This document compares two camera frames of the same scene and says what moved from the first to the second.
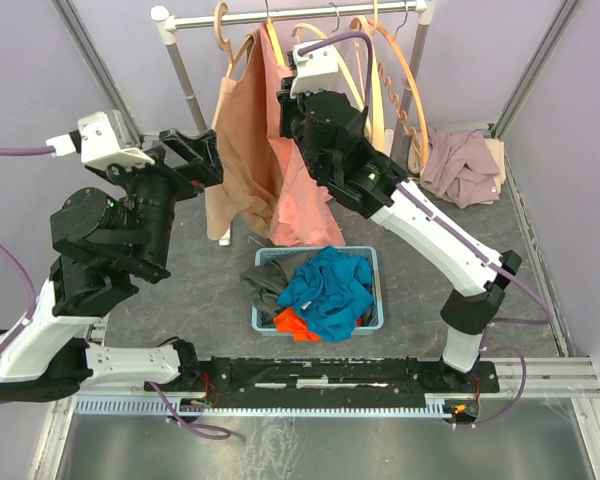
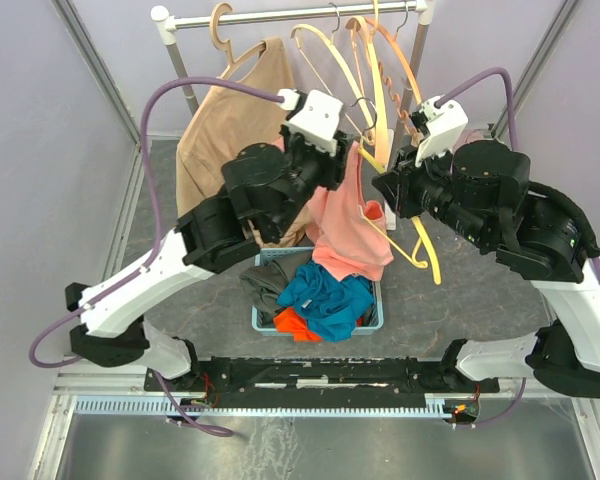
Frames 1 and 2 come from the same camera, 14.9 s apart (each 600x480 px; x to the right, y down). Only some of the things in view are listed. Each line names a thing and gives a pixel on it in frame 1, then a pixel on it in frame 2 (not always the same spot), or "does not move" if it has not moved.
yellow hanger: x=276 y=46 -> x=423 y=238
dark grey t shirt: x=265 y=282 does not move
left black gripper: x=206 y=172 -> x=336 y=165
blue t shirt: x=331 y=290 does not move
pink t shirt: x=304 y=213 -> x=348 y=237
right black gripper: x=287 y=105 -> x=398 y=187
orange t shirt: x=291 y=323 does not move
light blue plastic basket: x=372 y=322 does not move
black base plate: x=335 y=375 does not move
